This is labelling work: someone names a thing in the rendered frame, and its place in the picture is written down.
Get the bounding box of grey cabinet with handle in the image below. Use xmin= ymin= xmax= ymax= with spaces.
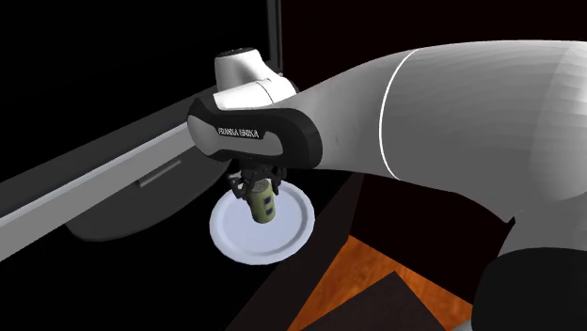
xmin=0 ymin=88 xmax=232 ymax=263

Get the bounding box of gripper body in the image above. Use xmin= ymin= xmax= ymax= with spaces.
xmin=237 ymin=158 xmax=284 ymax=182

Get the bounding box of white round plate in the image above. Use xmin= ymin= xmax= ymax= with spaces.
xmin=209 ymin=180 xmax=317 ymax=266

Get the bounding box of olive green can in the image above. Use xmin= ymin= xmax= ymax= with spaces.
xmin=246 ymin=179 xmax=279 ymax=226

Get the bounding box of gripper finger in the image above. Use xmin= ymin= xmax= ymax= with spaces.
xmin=270 ymin=166 xmax=288 ymax=197
xmin=228 ymin=171 xmax=250 ymax=201

